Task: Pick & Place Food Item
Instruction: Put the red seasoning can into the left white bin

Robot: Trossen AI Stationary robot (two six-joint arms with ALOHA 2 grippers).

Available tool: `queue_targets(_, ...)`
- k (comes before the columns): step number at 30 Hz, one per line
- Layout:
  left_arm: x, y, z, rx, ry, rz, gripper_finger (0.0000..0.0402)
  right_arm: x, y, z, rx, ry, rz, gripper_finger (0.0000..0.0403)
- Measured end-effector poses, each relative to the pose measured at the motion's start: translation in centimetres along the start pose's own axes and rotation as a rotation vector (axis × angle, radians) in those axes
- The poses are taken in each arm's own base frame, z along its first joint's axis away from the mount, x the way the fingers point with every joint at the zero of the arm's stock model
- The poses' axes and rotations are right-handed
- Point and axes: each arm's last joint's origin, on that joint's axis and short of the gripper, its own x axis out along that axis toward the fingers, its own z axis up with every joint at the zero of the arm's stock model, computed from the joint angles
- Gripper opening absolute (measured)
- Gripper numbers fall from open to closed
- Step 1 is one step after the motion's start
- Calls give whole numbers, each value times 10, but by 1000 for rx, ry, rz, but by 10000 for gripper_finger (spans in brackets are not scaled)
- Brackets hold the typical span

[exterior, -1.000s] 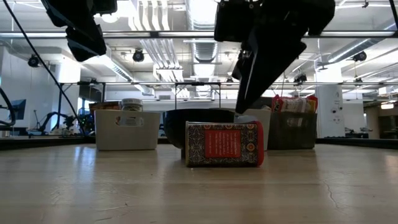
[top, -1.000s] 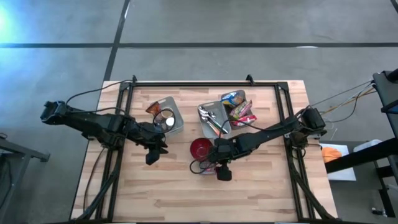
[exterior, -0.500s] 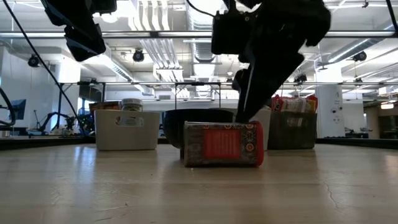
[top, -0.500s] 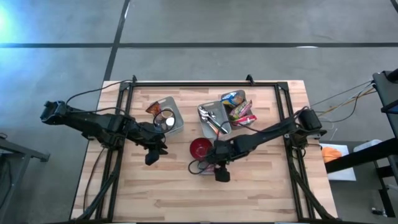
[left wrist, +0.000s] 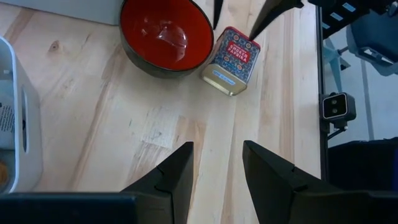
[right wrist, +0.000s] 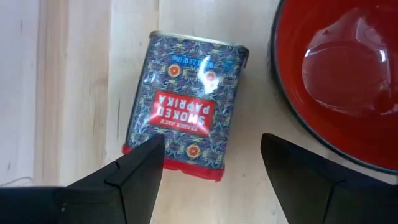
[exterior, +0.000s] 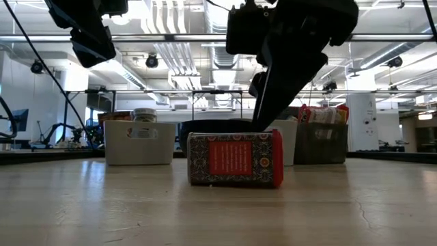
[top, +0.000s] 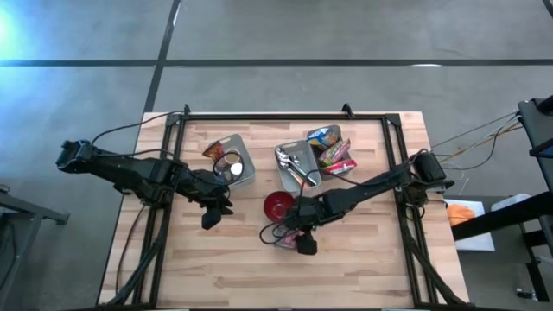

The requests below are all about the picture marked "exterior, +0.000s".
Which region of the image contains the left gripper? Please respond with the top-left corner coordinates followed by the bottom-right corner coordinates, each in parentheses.
top-left (44, 0), bottom-right (129, 68)

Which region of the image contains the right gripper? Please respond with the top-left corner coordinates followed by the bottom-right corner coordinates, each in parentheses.
top-left (249, 0), bottom-right (359, 133)

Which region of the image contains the red ramen noodle packet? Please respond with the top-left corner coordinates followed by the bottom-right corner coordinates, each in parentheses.
top-left (297, 103), bottom-right (350, 126)

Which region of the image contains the orange snack packet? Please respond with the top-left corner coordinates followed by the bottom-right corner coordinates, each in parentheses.
top-left (98, 111), bottom-right (135, 123)

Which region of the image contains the red patterned tin box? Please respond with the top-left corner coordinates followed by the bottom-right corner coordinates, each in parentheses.
top-left (186, 129), bottom-right (285, 189)

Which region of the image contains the white-lidded spice jar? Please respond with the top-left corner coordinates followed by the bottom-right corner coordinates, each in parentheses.
top-left (132, 107), bottom-right (158, 123)

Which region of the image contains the ceiling air vent grille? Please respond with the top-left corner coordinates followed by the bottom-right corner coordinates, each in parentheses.
top-left (211, 54), bottom-right (240, 69)

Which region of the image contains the black ceiling spotlight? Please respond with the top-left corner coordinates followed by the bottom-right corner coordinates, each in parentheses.
top-left (29, 59), bottom-right (46, 75)
top-left (386, 55), bottom-right (404, 69)
top-left (145, 53), bottom-right (160, 69)
top-left (322, 80), bottom-right (339, 94)

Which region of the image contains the light grey plastic bin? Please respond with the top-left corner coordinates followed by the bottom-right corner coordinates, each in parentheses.
top-left (264, 119), bottom-right (298, 167)

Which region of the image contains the dark grey plastic bin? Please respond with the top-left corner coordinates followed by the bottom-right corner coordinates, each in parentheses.
top-left (293, 122), bottom-right (349, 165)

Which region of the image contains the white pillar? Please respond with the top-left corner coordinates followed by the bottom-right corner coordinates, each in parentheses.
top-left (346, 92), bottom-right (380, 152)

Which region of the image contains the blue-lit monitor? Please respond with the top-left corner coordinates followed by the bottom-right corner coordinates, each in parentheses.
top-left (10, 108), bottom-right (30, 133)

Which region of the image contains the white plastic bin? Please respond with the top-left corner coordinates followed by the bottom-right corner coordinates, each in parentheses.
top-left (104, 120), bottom-right (177, 167)

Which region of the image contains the black background frame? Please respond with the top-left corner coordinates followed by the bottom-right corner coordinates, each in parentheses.
top-left (61, 89), bottom-right (117, 148)
top-left (191, 89), bottom-right (244, 120)

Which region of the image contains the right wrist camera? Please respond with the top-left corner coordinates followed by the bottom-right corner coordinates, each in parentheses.
top-left (225, 5), bottom-right (274, 56)

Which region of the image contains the silver ventilation duct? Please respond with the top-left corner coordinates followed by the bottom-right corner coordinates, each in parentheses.
top-left (358, 40), bottom-right (437, 71)

